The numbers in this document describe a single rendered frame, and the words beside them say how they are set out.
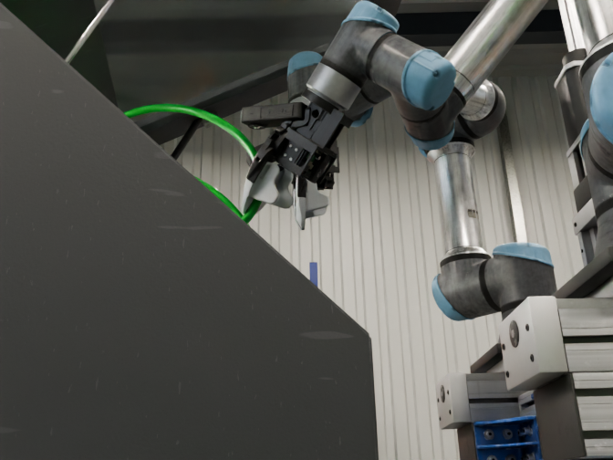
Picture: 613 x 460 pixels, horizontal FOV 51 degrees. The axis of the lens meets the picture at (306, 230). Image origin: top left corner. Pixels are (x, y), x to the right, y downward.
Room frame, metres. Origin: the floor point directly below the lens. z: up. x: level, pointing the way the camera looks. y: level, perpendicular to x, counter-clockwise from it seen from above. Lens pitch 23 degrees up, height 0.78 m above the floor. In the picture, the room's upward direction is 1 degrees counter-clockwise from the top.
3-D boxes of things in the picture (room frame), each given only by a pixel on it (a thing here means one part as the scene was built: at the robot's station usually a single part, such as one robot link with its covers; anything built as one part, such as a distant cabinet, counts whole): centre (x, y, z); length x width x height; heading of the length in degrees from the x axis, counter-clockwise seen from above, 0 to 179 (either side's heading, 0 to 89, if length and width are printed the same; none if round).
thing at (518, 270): (1.31, -0.45, 1.20); 0.13 x 0.12 x 0.14; 43
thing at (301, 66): (1.07, -0.01, 1.53); 0.09 x 0.08 x 0.11; 133
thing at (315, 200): (1.05, -0.01, 1.27); 0.06 x 0.03 x 0.09; 98
